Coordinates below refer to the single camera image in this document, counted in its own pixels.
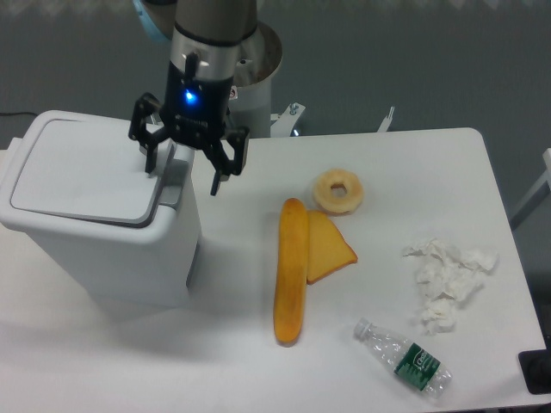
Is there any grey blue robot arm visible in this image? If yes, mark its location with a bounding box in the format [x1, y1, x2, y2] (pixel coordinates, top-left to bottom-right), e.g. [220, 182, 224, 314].
[128, 1, 257, 194]

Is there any white frame bracket right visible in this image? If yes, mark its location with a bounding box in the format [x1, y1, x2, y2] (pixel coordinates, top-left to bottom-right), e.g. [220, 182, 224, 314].
[377, 106, 395, 133]

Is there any black device at table edge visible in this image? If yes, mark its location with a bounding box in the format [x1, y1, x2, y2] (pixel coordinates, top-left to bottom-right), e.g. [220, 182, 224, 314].
[518, 349, 550, 395]

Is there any white furniture leg right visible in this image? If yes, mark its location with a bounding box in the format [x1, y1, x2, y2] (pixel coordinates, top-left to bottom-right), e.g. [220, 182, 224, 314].
[509, 148, 550, 231]

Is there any long orange baguette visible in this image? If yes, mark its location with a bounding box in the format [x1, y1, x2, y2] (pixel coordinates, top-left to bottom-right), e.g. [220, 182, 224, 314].
[273, 198, 309, 345]

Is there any pale glazed donut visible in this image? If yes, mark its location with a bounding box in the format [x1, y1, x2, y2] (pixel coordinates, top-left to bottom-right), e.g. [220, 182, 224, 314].
[313, 169, 364, 215]

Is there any crumpled white tissue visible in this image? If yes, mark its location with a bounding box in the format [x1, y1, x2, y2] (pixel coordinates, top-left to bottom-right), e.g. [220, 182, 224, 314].
[402, 237, 499, 336]

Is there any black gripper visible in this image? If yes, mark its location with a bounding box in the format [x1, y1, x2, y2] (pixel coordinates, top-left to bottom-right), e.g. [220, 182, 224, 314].
[128, 64, 250, 196]

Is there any white trash can lid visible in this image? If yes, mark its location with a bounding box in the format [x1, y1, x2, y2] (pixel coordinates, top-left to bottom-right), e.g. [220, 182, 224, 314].
[2, 119, 175, 228]

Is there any white trash can body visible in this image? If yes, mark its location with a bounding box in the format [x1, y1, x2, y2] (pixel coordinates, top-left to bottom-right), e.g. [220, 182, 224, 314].
[1, 111, 201, 307]

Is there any orange toast slice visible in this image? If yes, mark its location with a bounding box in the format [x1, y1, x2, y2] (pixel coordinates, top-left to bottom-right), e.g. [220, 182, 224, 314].
[306, 210, 358, 285]

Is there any clear plastic water bottle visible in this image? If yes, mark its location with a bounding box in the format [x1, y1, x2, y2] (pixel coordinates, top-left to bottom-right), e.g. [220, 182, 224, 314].
[354, 318, 453, 398]

